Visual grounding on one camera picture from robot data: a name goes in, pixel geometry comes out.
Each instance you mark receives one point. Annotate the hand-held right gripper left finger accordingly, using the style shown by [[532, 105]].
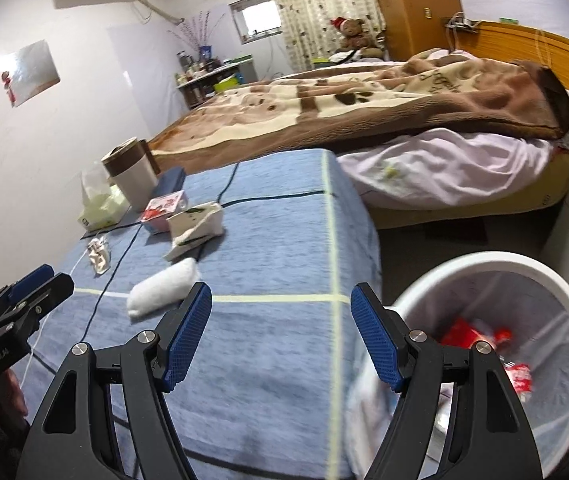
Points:
[[189, 335]]

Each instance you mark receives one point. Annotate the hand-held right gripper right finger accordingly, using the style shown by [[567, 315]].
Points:
[[374, 340]]

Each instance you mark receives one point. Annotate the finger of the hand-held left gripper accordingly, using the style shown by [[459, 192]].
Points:
[[32, 280], [44, 292]]

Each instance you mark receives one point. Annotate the clear bubble wrap bag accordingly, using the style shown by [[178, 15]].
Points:
[[164, 285]]

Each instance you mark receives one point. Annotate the red medicine box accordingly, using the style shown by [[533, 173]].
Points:
[[464, 335]]

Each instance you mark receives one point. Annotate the white trash bin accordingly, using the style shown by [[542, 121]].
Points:
[[489, 265]]

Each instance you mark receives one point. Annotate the clear plastic bottle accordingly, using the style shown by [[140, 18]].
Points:
[[519, 377]]

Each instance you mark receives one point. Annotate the crumpled brown printed paper cup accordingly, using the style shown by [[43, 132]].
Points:
[[98, 256]]

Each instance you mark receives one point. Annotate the yellow tissue pack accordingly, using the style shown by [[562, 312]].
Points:
[[99, 207]]

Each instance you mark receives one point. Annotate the crumpled white paper carton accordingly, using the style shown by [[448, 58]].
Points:
[[194, 225]]

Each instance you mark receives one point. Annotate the small red white box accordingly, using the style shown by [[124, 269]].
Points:
[[162, 212]]

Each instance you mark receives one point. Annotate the brown beige lidded canister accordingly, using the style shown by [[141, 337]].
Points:
[[132, 180]]

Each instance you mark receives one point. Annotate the blue checked tablecloth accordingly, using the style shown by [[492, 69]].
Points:
[[274, 220]]

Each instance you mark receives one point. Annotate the dark blue glasses case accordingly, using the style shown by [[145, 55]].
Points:
[[170, 180]]

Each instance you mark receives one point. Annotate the pink bedsheet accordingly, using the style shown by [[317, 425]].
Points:
[[439, 170]]

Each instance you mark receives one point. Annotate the yellow mattress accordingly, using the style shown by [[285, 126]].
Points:
[[524, 210]]

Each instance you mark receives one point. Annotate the brown paw print blanket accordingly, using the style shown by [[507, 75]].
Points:
[[364, 100]]

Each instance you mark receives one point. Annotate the cluttered side desk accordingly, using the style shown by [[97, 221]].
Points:
[[204, 85]]

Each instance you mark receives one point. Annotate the green box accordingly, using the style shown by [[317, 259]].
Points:
[[228, 83]]

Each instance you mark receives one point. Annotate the air conditioner pipe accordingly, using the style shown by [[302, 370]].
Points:
[[157, 10]]

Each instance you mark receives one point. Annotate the vase with purple twigs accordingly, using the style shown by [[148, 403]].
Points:
[[202, 35]]

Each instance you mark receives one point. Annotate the brown teddy bear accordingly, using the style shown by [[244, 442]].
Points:
[[355, 35]]

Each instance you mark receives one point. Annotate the small window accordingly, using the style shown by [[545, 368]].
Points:
[[257, 17]]

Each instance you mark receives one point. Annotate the patterned curtain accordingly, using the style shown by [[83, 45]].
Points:
[[314, 10]]

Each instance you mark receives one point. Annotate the wooden wardrobe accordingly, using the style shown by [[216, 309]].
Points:
[[409, 5]]

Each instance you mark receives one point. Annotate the wooden headboard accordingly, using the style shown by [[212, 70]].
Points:
[[539, 45]]

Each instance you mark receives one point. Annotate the shiny wall poster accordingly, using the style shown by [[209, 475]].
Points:
[[29, 72]]

